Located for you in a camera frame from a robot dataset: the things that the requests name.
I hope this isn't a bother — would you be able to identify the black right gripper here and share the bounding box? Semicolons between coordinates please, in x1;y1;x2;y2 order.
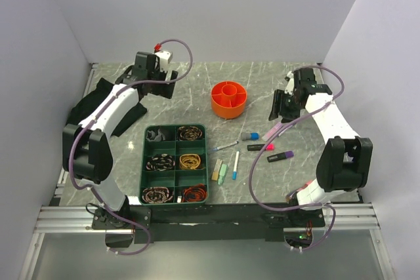
268;89;303;124

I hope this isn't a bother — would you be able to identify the lilac highlighter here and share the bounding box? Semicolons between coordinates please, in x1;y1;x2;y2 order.
262;122;283;142

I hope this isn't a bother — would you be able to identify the orange round pen holder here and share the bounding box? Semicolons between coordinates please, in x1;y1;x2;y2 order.
211;81;247;119

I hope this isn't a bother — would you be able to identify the pink black highlighter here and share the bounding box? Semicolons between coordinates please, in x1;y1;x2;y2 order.
247;144;275;151

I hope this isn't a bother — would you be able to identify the purple black highlighter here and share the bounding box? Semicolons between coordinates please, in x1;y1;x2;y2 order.
266;151;294;163

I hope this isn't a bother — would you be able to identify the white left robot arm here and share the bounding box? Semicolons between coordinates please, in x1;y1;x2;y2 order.
62;50;178;229

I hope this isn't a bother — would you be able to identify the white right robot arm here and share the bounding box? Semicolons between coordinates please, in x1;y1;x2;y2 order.
258;66;373;226

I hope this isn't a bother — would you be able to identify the brown patterned rolled band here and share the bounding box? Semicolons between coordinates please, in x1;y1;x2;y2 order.
177;126;203;141

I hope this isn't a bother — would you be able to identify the grey folded cloth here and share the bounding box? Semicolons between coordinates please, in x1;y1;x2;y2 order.
146;128;172;142

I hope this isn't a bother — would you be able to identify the thin blue-tip pen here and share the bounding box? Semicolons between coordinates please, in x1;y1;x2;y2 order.
207;140;239;153

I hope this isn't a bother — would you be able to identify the yellow rolled band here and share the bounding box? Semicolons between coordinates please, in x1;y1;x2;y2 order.
179;153;201;170

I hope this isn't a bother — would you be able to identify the green compartment tray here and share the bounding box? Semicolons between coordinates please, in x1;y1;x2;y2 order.
138;124;210;206

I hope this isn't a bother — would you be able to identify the white blue marker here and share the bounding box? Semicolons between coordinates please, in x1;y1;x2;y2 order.
232;150;240;180

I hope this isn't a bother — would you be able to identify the green eraser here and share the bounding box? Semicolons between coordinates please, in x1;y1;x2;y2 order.
217;163;228;186

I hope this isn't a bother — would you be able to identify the black cloth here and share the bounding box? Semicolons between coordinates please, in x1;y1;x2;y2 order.
68;77;148;138

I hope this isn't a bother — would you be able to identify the tan eraser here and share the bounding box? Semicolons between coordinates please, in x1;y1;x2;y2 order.
211;159;222;181

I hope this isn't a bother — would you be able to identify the pink patterned rolled band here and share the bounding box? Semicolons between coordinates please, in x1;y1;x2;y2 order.
141;187;173;204

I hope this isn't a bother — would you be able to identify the orange black rolled band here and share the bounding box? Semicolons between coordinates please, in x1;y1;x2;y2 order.
182;184;207;203

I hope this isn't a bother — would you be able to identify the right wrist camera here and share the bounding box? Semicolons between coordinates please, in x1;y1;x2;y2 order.
285;70;295;95

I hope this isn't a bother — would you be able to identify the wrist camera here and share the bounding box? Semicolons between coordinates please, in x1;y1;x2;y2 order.
285;70;295;95
154;43;173;71

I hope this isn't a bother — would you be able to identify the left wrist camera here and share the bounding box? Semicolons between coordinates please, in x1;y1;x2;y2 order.
154;43;173;71

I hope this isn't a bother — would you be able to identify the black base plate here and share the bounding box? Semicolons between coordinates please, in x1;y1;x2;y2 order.
92;204;326;245

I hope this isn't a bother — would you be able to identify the aluminium rail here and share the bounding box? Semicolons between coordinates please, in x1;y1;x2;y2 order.
34;203;380;233

